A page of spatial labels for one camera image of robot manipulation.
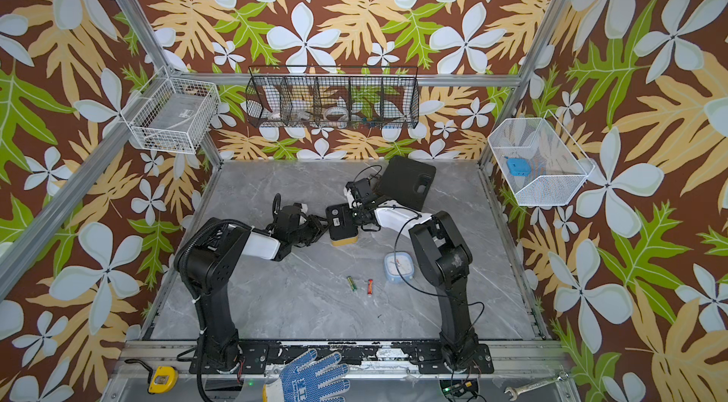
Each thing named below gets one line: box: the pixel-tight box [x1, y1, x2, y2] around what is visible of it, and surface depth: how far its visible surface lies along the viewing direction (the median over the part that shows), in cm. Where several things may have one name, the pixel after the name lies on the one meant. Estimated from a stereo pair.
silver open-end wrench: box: [504, 371, 569, 402], surface depth 72 cm
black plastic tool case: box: [374, 155, 437, 212], surface depth 111 cm
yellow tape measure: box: [147, 365, 179, 394], surface depth 71 cm
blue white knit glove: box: [279, 347, 351, 402], surface depth 72 cm
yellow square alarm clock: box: [325, 202, 360, 247], surface depth 97 cm
